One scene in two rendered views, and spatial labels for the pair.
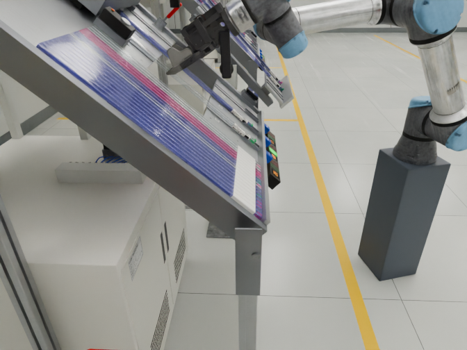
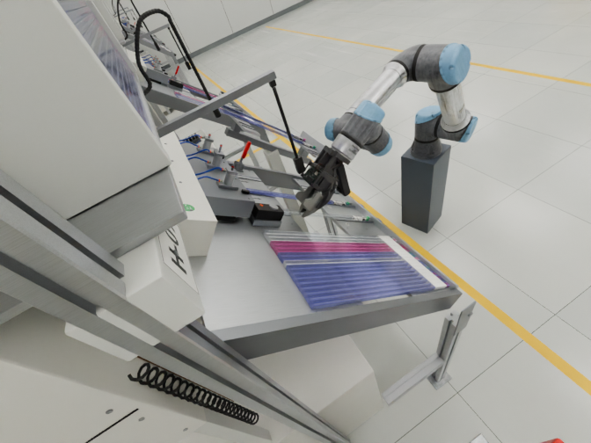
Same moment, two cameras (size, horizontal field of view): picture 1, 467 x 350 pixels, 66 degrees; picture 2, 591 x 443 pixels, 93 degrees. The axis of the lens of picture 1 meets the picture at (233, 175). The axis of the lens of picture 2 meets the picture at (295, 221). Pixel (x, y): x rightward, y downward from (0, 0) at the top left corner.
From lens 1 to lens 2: 0.63 m
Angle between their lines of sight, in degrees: 20
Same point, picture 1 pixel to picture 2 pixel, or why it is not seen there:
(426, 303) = (460, 231)
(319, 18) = not seen: hidden behind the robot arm
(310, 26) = not seen: hidden behind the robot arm
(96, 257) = (354, 375)
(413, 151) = (429, 150)
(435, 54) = (453, 93)
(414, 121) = (426, 131)
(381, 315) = (445, 255)
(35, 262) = (321, 409)
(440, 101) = (455, 118)
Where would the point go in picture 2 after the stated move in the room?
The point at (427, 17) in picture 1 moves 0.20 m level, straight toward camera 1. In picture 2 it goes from (455, 76) to (490, 102)
